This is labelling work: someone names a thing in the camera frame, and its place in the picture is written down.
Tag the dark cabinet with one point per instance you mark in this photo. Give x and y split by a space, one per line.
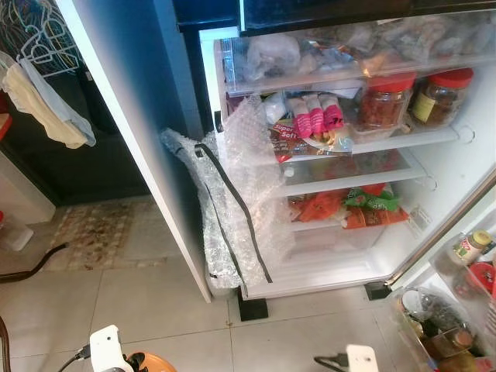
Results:
77 170

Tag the white framed glass shelf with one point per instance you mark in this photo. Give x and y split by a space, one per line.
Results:
403 139
349 180

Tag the plain red envelope packet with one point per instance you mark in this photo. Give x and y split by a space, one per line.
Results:
373 188

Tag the light grey cloth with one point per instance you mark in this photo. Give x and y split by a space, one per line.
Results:
74 112

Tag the green food packet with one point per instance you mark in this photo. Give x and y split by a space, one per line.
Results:
372 200

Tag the red snack packet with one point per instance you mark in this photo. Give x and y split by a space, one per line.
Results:
283 136

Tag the red lid jar yellow label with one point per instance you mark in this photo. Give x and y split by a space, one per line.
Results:
446 101

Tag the small red lid jar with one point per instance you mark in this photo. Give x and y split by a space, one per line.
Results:
484 277

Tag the clear plastic tub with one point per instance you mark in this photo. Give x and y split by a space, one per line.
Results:
15 232

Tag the white blue packet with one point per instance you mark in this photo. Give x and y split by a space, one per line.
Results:
275 108

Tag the white fridge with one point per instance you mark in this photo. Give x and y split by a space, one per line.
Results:
132 116

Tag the patterned beige floor mat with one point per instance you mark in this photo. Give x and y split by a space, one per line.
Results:
101 232

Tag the clear bubble wrap sheet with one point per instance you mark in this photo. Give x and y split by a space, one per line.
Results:
248 147

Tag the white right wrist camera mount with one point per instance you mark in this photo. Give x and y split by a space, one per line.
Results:
362 360

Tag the white floor box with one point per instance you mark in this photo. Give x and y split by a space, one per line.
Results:
19 194

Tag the red lid jar dark contents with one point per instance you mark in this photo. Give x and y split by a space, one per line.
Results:
385 108

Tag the red packet yellow characters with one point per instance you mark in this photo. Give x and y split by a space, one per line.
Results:
376 217

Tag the clear glass jar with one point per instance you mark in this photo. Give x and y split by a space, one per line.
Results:
434 310

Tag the white fridge door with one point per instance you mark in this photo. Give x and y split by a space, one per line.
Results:
434 256

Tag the clear fridge drawer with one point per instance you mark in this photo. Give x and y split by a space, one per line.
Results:
325 77

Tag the black tape strip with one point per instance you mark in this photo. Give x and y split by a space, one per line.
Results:
236 198

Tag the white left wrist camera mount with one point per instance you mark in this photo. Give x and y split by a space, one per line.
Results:
108 349

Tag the black fridge foot block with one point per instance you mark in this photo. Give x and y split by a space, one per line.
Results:
253 308
378 291

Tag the orange red plastic bag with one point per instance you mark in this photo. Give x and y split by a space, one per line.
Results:
322 205

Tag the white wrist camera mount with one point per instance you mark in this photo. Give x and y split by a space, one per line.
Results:
362 360
108 349

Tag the small white plate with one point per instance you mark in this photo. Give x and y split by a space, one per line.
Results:
325 143

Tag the yellow cap sauce bottle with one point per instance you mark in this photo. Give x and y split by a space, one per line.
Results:
469 249

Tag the white crumpled plastic bag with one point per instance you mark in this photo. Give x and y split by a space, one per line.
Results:
271 54

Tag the pale yellow cloth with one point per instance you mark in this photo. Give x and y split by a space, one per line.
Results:
46 116

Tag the brown lidded jar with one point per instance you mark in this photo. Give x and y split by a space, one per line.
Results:
453 345

